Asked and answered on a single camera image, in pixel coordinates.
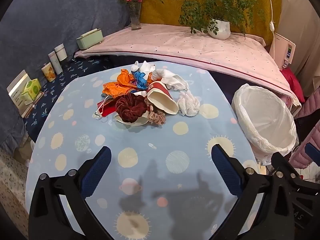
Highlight white cardboard box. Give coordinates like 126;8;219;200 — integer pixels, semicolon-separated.
7;69;32;110

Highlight light blue planet tablecloth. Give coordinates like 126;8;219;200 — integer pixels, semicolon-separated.
25;61;263;240

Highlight trash bin with white bag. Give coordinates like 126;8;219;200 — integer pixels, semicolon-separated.
231;83;298;165

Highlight white cylindrical jars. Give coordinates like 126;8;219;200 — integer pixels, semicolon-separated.
48;51;63;75

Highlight orange plastic wrapper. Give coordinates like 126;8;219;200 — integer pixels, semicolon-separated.
116;69;138;88
102;81;133;98

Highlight yellow printed can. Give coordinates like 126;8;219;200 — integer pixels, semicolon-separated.
41;63;56;82

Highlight white device with cable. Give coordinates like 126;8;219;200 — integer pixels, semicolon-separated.
269;32;296;71

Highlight glass vase with pink flowers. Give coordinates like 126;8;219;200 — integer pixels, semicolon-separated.
118;0;147;31

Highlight green plant in white pot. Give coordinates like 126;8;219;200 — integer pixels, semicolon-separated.
160;0;268;40

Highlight red foil packet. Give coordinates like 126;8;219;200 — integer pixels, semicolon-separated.
96;97;120;117

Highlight pale green box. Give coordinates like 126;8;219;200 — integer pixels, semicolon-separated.
76;29;104;50

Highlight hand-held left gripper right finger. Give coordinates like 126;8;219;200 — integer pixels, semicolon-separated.
211;144;293;240

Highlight pink cloth with red stripe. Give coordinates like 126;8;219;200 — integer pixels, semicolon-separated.
74;24;294;98

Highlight white cosmetic jar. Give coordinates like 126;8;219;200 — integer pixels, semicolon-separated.
54;43;67;62

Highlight dark red velvet scrunchie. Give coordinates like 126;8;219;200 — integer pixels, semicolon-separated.
115;94;148;123

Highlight dark blue printed cloth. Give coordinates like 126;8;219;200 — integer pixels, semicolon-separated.
24;56;118;137

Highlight red and white paper cup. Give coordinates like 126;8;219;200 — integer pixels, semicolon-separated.
146;81;180;116

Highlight pink down jacket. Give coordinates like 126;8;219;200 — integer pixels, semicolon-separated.
287;87;320;175

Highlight beige scrunchie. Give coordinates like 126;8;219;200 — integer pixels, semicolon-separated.
143;105;167;125

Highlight yellow cloth backdrop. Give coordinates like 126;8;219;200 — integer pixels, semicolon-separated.
139;0;283;47

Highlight red cushion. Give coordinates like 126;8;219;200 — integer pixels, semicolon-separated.
280;69;306;103

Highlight crumpled white tissue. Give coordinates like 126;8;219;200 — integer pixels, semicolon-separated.
177;90;201;117

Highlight blue cloth backdrop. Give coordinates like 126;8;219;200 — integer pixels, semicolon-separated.
0;0;142;160

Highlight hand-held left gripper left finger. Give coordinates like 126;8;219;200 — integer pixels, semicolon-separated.
29;146;113;240

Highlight white cable with switch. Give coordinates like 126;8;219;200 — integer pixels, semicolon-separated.
265;0;277;53

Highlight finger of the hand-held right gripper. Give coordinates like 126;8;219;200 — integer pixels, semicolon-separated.
305;142;320;167
271;152;303;183

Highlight beige curtain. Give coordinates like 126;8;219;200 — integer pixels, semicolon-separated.
275;0;320;98

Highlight blue measuring tape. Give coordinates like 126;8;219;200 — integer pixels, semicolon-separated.
132;70;148;90

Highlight crumpled white paper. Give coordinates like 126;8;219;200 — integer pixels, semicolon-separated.
131;60;157;77

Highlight green tissue pack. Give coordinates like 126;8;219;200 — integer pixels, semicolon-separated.
21;78;41;103

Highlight white cloth glove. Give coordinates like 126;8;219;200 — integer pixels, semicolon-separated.
151;68;190;92

